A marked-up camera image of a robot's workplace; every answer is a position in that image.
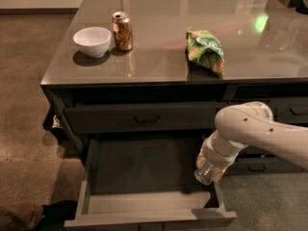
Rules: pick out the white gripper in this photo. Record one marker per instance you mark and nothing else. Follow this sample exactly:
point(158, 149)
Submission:
point(217, 153)

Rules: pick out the clear plastic water bottle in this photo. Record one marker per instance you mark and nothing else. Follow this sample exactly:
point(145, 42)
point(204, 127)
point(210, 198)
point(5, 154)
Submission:
point(204, 173)

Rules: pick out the brown robot base part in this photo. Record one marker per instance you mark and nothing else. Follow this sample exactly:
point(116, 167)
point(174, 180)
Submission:
point(29, 216)

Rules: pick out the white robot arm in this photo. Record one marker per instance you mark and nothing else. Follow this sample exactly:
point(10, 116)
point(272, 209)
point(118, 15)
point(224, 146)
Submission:
point(243, 125)

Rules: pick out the grey bottom right drawer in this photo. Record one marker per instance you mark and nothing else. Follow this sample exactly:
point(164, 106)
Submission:
point(262, 165)

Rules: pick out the grey top left drawer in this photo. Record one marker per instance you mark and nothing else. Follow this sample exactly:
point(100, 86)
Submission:
point(115, 118)

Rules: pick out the open grey middle drawer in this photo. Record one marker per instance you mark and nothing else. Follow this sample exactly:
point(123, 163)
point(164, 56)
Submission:
point(146, 185)

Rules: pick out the grey top right drawer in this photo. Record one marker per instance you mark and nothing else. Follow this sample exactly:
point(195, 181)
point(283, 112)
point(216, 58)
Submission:
point(288, 110)

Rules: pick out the green snack bag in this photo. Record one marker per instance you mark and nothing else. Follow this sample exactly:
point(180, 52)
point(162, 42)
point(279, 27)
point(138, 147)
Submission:
point(205, 50)

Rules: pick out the grey kitchen island cabinet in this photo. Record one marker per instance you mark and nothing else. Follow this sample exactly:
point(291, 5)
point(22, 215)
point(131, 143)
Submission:
point(265, 56)

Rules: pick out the black side bin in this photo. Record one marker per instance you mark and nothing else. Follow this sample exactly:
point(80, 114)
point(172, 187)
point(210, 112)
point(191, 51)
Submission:
point(53, 125)

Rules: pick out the orange soda can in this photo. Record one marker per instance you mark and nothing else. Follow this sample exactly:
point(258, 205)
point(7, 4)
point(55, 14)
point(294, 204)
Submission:
point(122, 29)

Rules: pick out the white ceramic bowl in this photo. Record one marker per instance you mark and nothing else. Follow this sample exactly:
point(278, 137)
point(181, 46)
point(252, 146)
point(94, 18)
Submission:
point(93, 41)

